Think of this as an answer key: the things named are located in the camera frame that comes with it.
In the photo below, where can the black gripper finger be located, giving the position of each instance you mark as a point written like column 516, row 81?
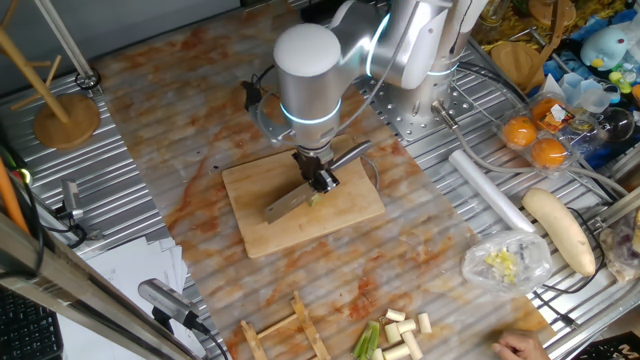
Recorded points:
column 329, row 181
column 311, row 182

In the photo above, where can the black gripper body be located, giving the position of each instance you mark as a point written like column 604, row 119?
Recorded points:
column 312, row 161

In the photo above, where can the steel cleaver knife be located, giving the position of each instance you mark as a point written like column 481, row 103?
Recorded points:
column 287, row 205

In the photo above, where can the wooden knife rack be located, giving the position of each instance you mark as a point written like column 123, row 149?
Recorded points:
column 310, row 325

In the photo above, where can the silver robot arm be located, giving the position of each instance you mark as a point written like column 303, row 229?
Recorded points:
column 310, row 100

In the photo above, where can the person hand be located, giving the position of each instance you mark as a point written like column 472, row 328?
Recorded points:
column 522, row 347

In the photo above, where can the green scallion stalk piece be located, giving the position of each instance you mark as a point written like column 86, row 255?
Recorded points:
column 315, row 201

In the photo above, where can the wooden cutting board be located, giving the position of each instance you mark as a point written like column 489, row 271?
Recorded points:
column 340, row 215

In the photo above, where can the orange marble patterned mat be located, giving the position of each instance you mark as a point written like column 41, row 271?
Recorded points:
column 175, row 125

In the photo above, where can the white scallion stalk piece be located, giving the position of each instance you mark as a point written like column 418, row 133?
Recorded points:
column 392, row 333
column 406, row 326
column 396, row 351
column 377, row 355
column 424, row 323
column 395, row 315
column 412, row 345

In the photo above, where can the white plastic wrap roll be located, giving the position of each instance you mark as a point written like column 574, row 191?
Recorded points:
column 487, row 189

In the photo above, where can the green scallion leaves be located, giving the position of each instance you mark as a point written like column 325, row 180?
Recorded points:
column 367, row 340

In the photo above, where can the chopped scallion bits pile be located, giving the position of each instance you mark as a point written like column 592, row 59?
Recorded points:
column 501, row 265

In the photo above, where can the orange fruit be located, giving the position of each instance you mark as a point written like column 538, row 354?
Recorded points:
column 519, row 131
column 541, row 111
column 548, row 152

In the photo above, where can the white paper sheets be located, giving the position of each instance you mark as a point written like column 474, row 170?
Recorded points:
column 125, row 270

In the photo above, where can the clear plastic bag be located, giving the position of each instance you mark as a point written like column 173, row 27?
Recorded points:
column 530, row 260

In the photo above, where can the wooden hanger stand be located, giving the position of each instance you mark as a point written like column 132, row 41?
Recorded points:
column 517, row 62

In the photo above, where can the glass jar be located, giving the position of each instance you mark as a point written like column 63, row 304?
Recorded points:
column 494, row 12

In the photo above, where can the white daikon radish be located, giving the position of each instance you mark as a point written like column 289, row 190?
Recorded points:
column 560, row 230

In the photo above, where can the wooden cup tree stand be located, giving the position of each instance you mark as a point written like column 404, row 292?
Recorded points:
column 67, row 122

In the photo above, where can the clear plastic measuring cup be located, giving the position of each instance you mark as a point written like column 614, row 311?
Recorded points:
column 592, row 97

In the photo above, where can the white tripod leg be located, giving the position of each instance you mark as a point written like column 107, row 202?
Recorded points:
column 62, row 40

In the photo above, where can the blue cloth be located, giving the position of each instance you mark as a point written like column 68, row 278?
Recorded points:
column 607, row 150

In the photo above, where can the aluminium profile bar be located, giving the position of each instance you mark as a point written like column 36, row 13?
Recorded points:
column 620, row 207

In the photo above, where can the glass bowl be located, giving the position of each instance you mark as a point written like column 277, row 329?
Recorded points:
column 617, row 125

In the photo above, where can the translucent bag of produce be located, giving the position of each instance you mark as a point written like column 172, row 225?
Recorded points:
column 625, row 250

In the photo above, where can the blue plush toy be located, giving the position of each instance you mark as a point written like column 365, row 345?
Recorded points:
column 605, row 47

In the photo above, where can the small green toy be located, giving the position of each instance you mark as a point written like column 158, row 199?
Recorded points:
column 620, row 80

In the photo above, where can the black keyboard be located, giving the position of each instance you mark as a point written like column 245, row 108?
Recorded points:
column 25, row 330

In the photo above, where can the black printed box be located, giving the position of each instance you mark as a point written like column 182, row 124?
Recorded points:
column 615, row 350

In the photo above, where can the wrist camera on silver bracket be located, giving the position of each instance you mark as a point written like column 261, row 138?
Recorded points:
column 272, row 130

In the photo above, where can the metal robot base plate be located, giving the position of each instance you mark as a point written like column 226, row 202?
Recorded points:
column 382, row 107

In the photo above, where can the silver depth camera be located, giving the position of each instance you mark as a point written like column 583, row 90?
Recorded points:
column 165, row 300

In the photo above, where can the small silver camera on mount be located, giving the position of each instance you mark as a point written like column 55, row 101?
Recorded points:
column 71, row 195

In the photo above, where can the metal frame bar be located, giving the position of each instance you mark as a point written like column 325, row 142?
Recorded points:
column 75, row 295

